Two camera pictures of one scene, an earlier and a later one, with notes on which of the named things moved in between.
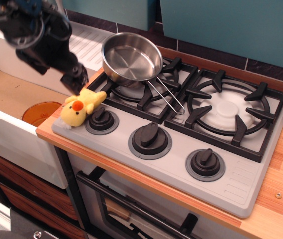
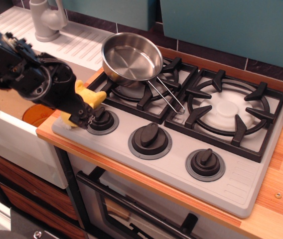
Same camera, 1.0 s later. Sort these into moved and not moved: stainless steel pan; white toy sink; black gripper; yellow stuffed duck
Moved: black gripper
Not moved: white toy sink; yellow stuffed duck; stainless steel pan
